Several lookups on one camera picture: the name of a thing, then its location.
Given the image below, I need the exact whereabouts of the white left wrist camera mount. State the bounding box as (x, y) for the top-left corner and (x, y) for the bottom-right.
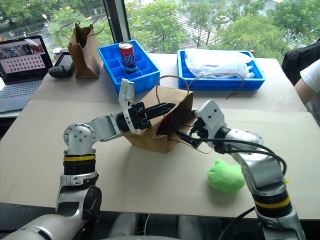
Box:
(117, 78), (138, 134)

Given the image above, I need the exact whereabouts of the white plastic bag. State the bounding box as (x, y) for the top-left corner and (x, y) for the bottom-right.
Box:
(183, 47), (256, 79)

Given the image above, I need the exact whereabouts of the black window frame post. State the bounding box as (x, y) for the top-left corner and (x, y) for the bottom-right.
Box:
(102, 0), (131, 45)

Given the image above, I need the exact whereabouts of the red and blue drink can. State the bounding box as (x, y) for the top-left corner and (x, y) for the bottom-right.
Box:
(118, 41), (138, 74)

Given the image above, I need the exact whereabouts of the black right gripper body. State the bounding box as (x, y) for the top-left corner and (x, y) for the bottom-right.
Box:
(190, 118), (214, 140)

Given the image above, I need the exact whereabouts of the thin white cable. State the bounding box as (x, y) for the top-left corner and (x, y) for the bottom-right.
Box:
(144, 213), (152, 236)

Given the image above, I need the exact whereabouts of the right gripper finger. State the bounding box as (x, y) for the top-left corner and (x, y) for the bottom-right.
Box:
(175, 128), (196, 147)

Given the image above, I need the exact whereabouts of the blue plastic crate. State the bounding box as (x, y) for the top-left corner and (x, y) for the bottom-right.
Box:
(176, 48), (267, 91)

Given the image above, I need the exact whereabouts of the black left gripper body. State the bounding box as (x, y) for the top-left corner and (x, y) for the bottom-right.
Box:
(128, 101), (152, 131)

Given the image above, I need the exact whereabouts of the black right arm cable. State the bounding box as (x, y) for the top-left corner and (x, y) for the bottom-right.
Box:
(189, 134), (288, 176)

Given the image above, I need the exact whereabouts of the grey laptop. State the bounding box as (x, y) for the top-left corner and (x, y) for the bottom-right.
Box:
(0, 35), (54, 114)

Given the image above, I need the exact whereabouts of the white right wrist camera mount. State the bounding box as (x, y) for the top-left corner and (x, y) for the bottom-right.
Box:
(194, 98), (228, 135)

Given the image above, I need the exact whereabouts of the blue compartment box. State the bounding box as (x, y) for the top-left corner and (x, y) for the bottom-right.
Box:
(97, 39), (161, 95)

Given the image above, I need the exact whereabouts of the green plush toy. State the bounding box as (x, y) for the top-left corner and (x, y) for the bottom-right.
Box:
(207, 158), (246, 194)

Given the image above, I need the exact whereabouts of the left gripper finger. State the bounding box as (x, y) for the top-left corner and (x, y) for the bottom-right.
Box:
(147, 109), (168, 121)
(144, 101), (177, 113)

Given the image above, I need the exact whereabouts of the brown paper bag standing upright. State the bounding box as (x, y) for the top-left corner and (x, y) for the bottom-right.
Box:
(59, 16), (106, 81)

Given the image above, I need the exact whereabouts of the person in white shirt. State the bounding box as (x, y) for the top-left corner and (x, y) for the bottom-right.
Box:
(294, 59), (320, 126)

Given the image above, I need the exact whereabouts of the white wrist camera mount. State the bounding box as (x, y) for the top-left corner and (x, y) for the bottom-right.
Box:
(194, 98), (228, 135)
(117, 78), (138, 134)

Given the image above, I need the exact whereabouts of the white cup with purple band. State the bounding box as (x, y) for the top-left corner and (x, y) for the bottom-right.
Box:
(51, 47), (69, 62)

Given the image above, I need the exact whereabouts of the brown paper bag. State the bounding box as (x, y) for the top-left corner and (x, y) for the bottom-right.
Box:
(59, 16), (106, 81)
(123, 73), (246, 155)

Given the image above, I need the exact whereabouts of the black handheld controller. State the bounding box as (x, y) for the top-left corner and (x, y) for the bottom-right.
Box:
(47, 51), (75, 79)

